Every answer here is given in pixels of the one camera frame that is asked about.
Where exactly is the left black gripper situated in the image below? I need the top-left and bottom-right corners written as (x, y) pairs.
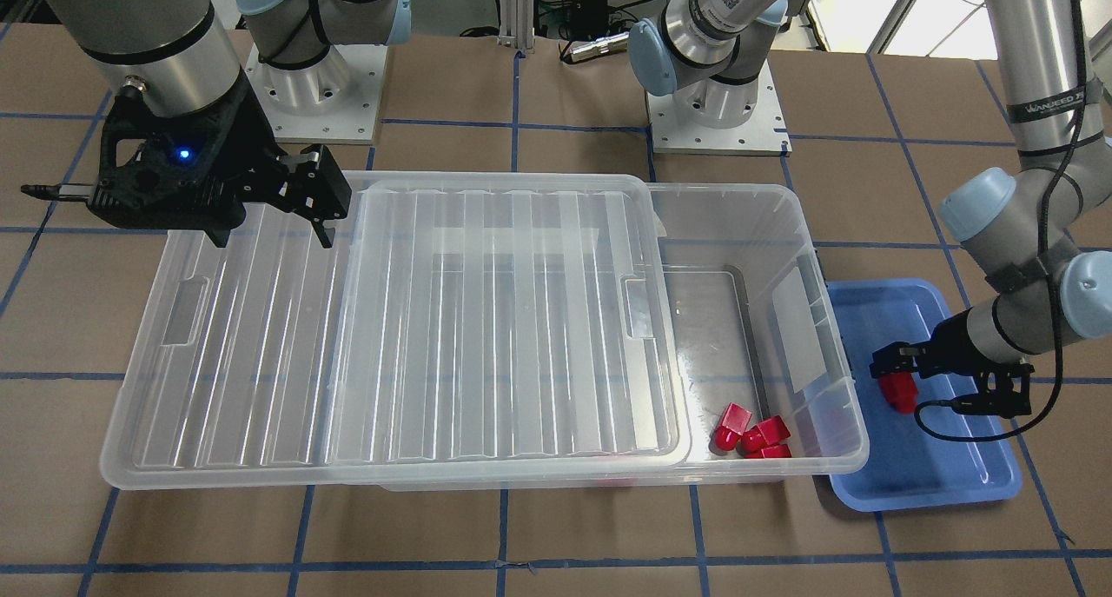
top-left (868, 319), bottom-right (1034, 416)

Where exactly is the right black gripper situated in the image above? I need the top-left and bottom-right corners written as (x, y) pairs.
top-left (87, 83), bottom-right (351, 249)

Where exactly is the red block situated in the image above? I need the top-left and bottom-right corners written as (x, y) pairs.
top-left (738, 415), bottom-right (791, 458)
top-left (709, 402), bottom-right (753, 454)
top-left (877, 372), bottom-right (920, 415)
top-left (753, 442), bottom-right (793, 460)

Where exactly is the clear plastic box lid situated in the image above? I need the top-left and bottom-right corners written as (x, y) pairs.
top-left (100, 172), bottom-right (692, 490)

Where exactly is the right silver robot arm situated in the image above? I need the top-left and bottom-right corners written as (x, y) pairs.
top-left (21, 0), bottom-right (413, 248)

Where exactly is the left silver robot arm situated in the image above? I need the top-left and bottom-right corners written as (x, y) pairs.
top-left (629, 0), bottom-right (1109, 418)

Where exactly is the clear plastic storage box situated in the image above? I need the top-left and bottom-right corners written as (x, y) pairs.
top-left (326, 173), bottom-right (868, 490)

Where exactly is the blue plastic tray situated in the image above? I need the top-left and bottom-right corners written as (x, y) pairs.
top-left (812, 278), bottom-right (1023, 513)

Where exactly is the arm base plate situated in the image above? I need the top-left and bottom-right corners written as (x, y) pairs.
top-left (645, 63), bottom-right (793, 156)
top-left (245, 44), bottom-right (389, 145)

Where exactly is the aluminium frame post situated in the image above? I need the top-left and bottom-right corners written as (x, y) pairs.
top-left (496, 0), bottom-right (537, 54)

